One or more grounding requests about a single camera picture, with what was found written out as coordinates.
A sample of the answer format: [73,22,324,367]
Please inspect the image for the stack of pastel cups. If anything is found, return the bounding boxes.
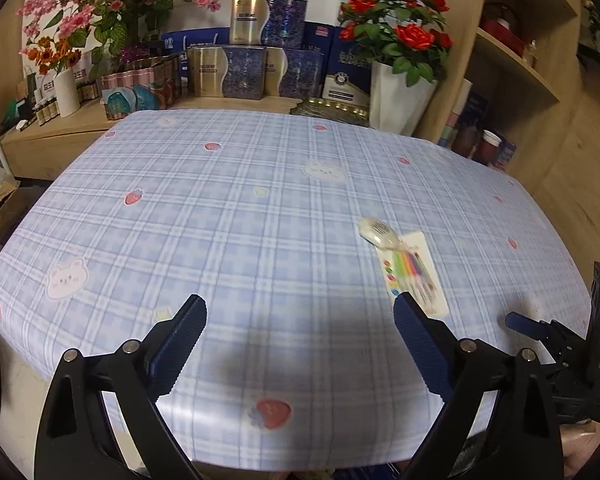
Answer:
[437,77,473,148]

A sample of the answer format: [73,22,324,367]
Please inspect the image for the small green potted plant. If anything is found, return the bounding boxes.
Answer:
[582,0,600,43]

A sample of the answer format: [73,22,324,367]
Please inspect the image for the gold blue gift box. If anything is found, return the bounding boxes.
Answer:
[230,0,308,46]
[264,46,326,100]
[187,45,267,98]

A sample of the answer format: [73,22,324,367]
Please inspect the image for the dark blue tall box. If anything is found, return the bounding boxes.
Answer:
[302,21,336,53]

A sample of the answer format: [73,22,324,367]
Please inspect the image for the person's right hand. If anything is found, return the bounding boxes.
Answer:
[562,420,600,480]

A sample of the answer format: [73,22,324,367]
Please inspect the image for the dark blue picture box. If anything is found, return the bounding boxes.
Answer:
[462,91,491,133]

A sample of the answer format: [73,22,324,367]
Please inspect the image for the brown cup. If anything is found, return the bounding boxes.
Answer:
[452,122,481,157]

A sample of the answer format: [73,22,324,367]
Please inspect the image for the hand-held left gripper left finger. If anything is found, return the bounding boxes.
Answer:
[34,294,208,480]

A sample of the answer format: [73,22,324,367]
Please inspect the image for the orange artificial flowers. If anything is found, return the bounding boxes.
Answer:
[27,35,83,78]

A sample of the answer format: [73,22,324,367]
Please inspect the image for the small blue box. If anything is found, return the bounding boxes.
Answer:
[491,132,517,173]

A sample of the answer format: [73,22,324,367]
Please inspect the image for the clear plastic spoon packet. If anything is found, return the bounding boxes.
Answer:
[357,216,406,251]

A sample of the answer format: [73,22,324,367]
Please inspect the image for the blue white emblem box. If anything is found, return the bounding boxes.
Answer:
[322,37,376,108]

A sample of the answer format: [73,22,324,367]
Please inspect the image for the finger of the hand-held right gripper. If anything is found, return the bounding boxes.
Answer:
[505,311,561,346]

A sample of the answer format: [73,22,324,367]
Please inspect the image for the red paper cup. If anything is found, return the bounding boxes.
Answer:
[475,130,502,167]

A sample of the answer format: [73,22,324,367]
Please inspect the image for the white ribbed vase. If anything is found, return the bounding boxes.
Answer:
[54,67,83,118]

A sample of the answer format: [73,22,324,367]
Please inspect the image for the white floral blister card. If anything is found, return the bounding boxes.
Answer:
[380,232,448,317]

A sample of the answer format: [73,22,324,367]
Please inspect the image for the white angular flower pot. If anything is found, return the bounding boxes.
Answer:
[369,60,438,137]

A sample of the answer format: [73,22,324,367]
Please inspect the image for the striped teal patterned box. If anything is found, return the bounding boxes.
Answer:
[97,56,183,122]

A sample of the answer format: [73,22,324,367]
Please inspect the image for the row of small bottles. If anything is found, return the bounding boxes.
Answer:
[32,80,101,126]

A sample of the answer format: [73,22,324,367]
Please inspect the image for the cardboard box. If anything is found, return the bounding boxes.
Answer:
[0,180,23,243]

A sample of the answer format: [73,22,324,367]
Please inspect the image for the red rose plant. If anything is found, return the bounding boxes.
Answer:
[337,0,453,86]

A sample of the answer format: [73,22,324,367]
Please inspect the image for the red teapot basket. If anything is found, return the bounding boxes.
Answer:
[480,1,526,56]

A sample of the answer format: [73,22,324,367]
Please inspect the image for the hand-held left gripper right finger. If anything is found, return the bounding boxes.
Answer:
[393,291,564,480]

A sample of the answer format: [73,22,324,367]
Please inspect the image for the pink blossom plant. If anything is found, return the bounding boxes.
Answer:
[17,0,221,81]

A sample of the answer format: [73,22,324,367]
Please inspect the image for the dark blue flat box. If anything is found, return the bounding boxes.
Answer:
[161,30,233,63]

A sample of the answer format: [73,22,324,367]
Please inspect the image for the wooden sideboard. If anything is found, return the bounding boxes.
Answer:
[0,95,301,181]

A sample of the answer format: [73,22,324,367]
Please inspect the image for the wooden shelf unit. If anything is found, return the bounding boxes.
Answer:
[415,0,596,196]

